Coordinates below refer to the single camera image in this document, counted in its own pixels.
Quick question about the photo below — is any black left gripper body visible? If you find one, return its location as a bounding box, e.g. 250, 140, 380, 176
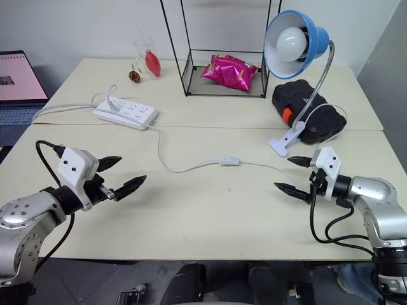
83, 173, 116, 205

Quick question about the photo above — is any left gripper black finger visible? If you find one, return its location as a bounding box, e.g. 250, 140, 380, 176
96, 155, 123, 174
113, 174, 148, 202

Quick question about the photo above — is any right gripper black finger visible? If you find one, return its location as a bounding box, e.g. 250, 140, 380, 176
287, 155, 315, 169
273, 182, 311, 203

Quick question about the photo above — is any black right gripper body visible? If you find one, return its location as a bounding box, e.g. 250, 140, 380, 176
306, 158, 329, 205

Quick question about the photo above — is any blue clamp desk lamp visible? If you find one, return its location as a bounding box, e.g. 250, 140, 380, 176
263, 10, 336, 158

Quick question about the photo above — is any white power strip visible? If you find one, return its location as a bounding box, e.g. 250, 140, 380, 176
92, 97, 160, 132

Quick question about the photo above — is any black case with orange latch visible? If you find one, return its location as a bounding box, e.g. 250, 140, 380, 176
271, 79, 348, 146

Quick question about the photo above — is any brown pine cone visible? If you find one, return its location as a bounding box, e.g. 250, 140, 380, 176
128, 62, 142, 85

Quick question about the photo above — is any blue cloth item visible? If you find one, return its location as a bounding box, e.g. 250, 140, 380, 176
336, 262, 381, 298

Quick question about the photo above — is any red balloon-shaped object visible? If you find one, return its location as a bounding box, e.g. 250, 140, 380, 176
144, 48, 163, 79

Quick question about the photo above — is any black box with label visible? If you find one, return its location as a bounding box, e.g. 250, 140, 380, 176
115, 283, 149, 305

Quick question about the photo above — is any pink snack bag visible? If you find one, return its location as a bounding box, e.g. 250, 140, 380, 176
200, 53, 259, 93

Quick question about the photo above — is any dark rounded shape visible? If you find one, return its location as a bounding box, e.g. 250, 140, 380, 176
168, 262, 208, 305

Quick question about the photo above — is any clear drinking glass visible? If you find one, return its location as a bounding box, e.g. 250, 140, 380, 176
132, 37, 155, 76

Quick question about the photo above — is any white light bulb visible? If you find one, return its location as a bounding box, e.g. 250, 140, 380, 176
275, 27, 310, 63

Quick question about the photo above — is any laptop with pink screen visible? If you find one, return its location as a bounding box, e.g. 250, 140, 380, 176
0, 50, 50, 147

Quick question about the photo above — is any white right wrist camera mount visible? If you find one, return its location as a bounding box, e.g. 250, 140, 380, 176
312, 146, 342, 201

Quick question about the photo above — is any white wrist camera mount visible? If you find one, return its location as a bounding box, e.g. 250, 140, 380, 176
57, 147, 100, 212
312, 146, 342, 201

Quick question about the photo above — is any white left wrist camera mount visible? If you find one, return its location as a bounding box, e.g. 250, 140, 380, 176
57, 147, 100, 212

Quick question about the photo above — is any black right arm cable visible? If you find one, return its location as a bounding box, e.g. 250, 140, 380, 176
309, 186, 376, 255

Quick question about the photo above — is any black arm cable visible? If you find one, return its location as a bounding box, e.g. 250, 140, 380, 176
31, 140, 76, 280
309, 186, 376, 255

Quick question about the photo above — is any white cable with switch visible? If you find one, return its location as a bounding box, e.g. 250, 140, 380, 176
91, 85, 348, 185

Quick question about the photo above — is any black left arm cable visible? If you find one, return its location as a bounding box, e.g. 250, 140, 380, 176
31, 140, 76, 280

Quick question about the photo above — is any white inline cord switch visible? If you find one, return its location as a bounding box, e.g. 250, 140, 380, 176
217, 155, 243, 166

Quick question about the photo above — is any white power strip cable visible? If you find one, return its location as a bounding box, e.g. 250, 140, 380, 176
31, 102, 97, 125

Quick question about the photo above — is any black wire frame rack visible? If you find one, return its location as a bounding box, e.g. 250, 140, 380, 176
160, 0, 282, 99

